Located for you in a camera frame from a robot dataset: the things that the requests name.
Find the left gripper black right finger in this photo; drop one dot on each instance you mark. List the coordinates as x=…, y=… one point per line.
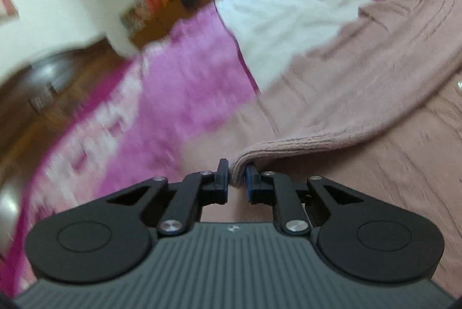
x=356, y=234

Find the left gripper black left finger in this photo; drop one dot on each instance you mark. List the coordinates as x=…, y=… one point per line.
x=106, y=238

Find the pink knitted sweater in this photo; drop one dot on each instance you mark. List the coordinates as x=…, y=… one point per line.
x=378, y=108

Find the magenta and white floral bedspread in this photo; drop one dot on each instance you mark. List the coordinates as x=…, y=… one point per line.
x=187, y=85

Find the dark wooden headboard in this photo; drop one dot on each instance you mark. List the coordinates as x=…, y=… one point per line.
x=37, y=103

